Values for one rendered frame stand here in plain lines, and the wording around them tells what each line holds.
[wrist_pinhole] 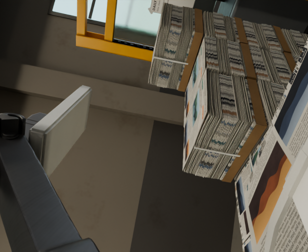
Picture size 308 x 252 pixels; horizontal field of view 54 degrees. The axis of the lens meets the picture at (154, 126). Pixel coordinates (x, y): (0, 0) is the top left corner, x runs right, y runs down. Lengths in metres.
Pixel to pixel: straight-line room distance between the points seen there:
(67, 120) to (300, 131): 0.22
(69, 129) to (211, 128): 1.03
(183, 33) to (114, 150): 2.15
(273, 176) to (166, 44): 1.34
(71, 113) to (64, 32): 3.83
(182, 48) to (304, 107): 1.35
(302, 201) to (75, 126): 0.13
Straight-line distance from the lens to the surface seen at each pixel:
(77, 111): 0.17
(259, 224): 0.35
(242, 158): 1.31
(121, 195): 3.47
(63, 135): 0.16
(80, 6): 2.24
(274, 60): 1.60
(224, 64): 1.41
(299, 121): 0.32
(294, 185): 0.20
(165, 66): 1.70
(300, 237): 0.27
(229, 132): 1.19
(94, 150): 3.50
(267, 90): 1.36
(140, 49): 2.27
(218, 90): 1.26
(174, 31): 1.59
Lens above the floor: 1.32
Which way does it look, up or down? 4 degrees down
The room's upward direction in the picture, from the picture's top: 79 degrees counter-clockwise
